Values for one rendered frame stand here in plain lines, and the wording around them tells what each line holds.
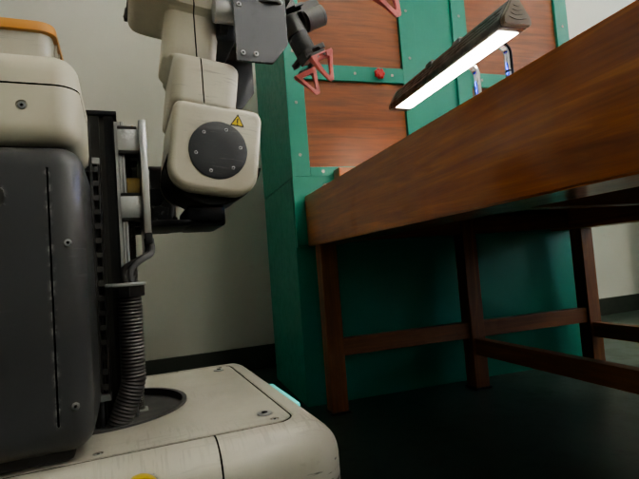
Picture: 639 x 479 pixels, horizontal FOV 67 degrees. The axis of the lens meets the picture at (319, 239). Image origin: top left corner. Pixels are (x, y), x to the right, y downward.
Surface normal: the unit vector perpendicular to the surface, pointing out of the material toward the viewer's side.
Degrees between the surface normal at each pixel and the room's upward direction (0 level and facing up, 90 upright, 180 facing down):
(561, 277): 90
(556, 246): 90
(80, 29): 90
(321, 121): 90
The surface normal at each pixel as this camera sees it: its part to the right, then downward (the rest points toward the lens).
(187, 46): 0.37, -0.08
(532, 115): -0.95, 0.06
